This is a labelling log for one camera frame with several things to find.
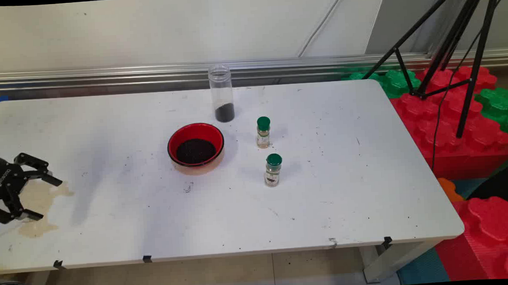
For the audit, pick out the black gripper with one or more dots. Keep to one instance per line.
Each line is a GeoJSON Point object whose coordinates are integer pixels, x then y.
{"type": "Point", "coordinates": [3, 179]}

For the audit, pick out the clear plastic jar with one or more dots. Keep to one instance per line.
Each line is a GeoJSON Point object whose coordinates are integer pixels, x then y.
{"type": "Point", "coordinates": [221, 96]}

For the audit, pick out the black table edge clip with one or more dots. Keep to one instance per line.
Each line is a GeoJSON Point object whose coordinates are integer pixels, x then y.
{"type": "Point", "coordinates": [58, 264]}
{"type": "Point", "coordinates": [147, 259]}
{"type": "Point", "coordinates": [387, 241]}

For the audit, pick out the red bowl with black seeds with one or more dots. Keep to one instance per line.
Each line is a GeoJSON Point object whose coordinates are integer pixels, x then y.
{"type": "Point", "coordinates": [195, 150]}

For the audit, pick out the green-capped spice bottle pale contents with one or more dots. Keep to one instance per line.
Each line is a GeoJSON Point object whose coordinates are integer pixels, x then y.
{"type": "Point", "coordinates": [263, 135]}

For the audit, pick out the green-capped spice bottle dark contents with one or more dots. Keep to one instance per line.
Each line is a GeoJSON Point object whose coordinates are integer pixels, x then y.
{"type": "Point", "coordinates": [273, 172]}

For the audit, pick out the white table leg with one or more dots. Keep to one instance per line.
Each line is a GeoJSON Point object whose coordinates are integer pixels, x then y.
{"type": "Point", "coordinates": [395, 261]}

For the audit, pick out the green foam building block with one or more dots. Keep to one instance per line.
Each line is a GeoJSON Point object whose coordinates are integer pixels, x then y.
{"type": "Point", "coordinates": [502, 103]}
{"type": "Point", "coordinates": [396, 83]}

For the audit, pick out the teal floor mat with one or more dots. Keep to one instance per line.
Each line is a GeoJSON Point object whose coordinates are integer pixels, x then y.
{"type": "Point", "coordinates": [421, 268]}

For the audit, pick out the orange foam piece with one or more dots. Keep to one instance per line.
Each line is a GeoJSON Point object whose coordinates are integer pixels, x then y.
{"type": "Point", "coordinates": [450, 188]}

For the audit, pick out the red foam building block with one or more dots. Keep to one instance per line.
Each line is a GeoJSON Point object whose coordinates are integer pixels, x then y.
{"type": "Point", "coordinates": [454, 140]}
{"type": "Point", "coordinates": [493, 234]}

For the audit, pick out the black tripod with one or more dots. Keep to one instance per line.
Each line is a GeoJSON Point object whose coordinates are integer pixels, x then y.
{"type": "Point", "coordinates": [472, 79]}

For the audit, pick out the aluminium rail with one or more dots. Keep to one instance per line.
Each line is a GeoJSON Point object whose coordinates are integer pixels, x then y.
{"type": "Point", "coordinates": [102, 75]}

